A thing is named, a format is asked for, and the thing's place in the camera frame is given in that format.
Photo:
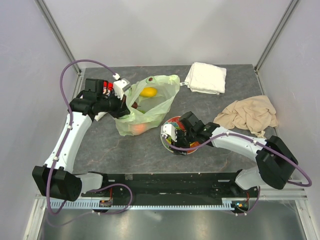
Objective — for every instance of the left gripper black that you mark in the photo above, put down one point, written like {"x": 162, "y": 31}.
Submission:
{"x": 122, "y": 109}

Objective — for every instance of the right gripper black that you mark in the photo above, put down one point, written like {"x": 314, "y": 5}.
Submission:
{"x": 178, "y": 144}

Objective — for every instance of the pale green plastic bag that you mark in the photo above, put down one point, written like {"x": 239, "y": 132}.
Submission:
{"x": 156, "y": 107}

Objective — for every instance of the yellow fake mango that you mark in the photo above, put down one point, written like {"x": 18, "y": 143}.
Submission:
{"x": 148, "y": 92}

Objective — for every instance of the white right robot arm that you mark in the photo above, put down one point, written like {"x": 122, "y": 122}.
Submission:
{"x": 274, "y": 161}

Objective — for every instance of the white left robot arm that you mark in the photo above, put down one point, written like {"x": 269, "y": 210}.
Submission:
{"x": 55, "y": 177}

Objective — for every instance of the orange fake fruit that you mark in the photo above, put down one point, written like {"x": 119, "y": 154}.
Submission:
{"x": 138, "y": 129}

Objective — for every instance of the red teal floral plate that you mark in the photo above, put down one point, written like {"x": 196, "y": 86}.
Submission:
{"x": 179, "y": 126}

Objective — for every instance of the red white cartoon pouch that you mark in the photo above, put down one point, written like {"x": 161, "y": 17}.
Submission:
{"x": 107, "y": 90}

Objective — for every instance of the white folded towel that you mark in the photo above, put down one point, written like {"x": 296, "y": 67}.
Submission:
{"x": 206, "y": 78}

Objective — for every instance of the beige crumpled cloth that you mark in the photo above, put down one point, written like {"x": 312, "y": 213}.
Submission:
{"x": 254, "y": 114}

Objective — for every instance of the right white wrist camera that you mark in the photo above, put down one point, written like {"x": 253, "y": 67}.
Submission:
{"x": 168, "y": 130}

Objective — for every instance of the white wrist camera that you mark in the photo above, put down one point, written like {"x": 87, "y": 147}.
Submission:
{"x": 120, "y": 87}
{"x": 168, "y": 130}

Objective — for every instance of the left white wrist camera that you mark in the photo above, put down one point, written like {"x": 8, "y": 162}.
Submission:
{"x": 120, "y": 87}

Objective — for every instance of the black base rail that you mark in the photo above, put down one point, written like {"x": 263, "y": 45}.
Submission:
{"x": 172, "y": 189}

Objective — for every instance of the light blue cable duct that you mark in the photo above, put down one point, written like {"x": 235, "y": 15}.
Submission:
{"x": 95, "y": 204}

